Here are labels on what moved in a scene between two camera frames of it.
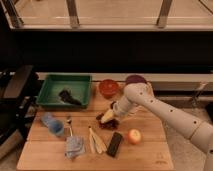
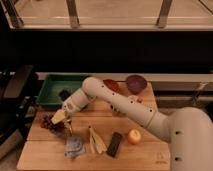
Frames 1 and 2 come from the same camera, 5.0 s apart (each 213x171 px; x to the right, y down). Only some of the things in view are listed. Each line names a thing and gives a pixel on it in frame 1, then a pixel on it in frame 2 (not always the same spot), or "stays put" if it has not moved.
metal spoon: (69, 121) stays put
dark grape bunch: (111, 123) → (47, 123)
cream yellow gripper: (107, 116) → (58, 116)
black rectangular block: (114, 144) stays put
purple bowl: (134, 78) stays put
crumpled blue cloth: (74, 146) stays put
